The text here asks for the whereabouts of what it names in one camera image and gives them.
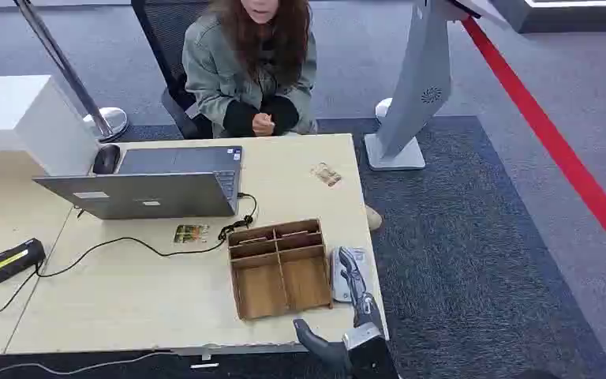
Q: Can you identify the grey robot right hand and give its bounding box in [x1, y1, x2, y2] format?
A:
[293, 246, 399, 379]

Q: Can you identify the pale printed card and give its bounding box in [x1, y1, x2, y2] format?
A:
[330, 246, 373, 304]

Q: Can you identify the wooden card box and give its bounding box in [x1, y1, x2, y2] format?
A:
[226, 218, 334, 321]

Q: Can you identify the person's shoe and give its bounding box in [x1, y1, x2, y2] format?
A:
[365, 204, 384, 232]

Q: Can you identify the dark blue carpet mat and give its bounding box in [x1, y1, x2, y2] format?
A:
[117, 115, 606, 379]

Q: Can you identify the brown printed card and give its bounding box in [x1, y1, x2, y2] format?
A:
[310, 161, 343, 188]

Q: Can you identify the green and orange card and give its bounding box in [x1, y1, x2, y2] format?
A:
[173, 223, 211, 246]

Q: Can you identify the white round base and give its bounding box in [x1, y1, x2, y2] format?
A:
[375, 97, 394, 126]

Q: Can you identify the person's hand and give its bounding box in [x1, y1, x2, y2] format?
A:
[251, 111, 277, 138]

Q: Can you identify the grey kiosk stand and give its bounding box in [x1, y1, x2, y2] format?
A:
[363, 0, 509, 172]

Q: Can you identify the grey laptop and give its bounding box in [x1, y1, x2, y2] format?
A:
[32, 145, 245, 221]

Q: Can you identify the red barrier belt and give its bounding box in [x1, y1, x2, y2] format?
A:
[461, 17, 606, 272]

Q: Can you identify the person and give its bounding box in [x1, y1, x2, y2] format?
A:
[181, 0, 319, 139]

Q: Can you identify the black computer mouse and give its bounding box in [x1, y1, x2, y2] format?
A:
[92, 144, 122, 176]

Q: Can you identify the black office chair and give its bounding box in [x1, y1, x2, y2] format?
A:
[130, 0, 215, 141]

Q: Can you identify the black power adapter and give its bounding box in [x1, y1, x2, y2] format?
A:
[0, 238, 47, 291]

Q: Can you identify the white raised platform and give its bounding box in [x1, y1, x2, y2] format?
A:
[488, 0, 606, 35]

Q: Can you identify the white cabinet box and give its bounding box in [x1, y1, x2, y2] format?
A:
[0, 74, 101, 178]

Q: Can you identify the black power cable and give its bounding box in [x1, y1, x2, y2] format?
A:
[0, 192, 259, 314]

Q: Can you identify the white floor cable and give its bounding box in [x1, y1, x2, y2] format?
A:
[0, 351, 178, 379]

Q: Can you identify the chrome stanchion post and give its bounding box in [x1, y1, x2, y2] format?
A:
[13, 0, 130, 144]

